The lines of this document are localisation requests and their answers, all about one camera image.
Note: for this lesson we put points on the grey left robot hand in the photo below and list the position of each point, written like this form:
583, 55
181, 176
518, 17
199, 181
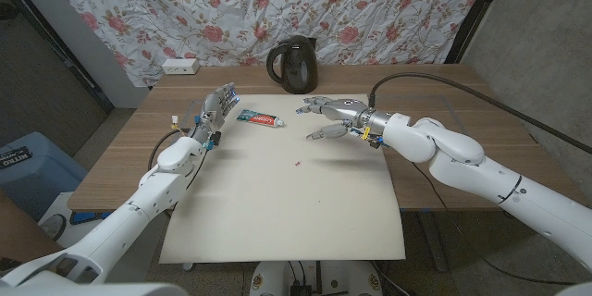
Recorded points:
213, 111

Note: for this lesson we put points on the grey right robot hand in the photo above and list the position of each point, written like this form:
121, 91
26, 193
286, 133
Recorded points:
344, 110

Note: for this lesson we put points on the cream foam board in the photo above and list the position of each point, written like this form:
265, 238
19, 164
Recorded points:
277, 213

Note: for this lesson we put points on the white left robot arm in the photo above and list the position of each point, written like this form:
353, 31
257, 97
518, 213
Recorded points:
148, 199

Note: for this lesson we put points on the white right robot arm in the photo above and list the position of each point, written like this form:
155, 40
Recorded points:
462, 157

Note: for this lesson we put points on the Colgate toothpaste tube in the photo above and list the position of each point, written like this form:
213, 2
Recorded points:
259, 119

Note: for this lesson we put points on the black electric kettle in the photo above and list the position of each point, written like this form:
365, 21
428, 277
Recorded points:
296, 67

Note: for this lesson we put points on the white power strip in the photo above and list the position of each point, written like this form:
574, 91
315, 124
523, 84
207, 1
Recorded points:
180, 66

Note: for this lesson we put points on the floral backdrop cloth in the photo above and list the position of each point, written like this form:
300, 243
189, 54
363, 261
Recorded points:
277, 4

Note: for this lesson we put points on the grey table leg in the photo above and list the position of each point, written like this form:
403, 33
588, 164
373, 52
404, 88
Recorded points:
432, 240

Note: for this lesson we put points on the black backdrop stand pole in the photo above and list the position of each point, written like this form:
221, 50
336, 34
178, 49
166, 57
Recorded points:
476, 14

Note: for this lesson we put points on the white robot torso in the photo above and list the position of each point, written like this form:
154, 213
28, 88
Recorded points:
277, 279

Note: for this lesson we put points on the white box with round dial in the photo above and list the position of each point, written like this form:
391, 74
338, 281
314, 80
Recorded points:
65, 217

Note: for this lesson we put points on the blue plastic bin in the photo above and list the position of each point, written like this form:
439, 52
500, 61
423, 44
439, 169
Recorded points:
32, 171

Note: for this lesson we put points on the black left wrist camera module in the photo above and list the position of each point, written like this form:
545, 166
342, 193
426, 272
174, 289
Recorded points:
214, 140

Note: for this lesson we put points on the black slanted floor rail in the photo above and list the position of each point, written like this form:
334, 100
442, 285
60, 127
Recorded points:
60, 51

